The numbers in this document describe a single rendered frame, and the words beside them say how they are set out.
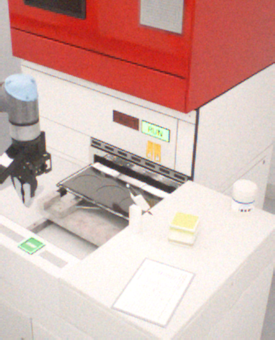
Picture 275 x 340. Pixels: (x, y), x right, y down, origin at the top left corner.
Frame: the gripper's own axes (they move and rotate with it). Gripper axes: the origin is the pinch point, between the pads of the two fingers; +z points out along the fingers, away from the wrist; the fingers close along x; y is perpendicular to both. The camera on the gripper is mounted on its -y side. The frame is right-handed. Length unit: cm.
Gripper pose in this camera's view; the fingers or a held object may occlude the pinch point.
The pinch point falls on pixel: (25, 204)
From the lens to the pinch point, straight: 150.7
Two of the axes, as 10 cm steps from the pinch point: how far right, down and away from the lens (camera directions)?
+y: 6.1, -3.8, 6.9
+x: -7.9, -3.2, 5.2
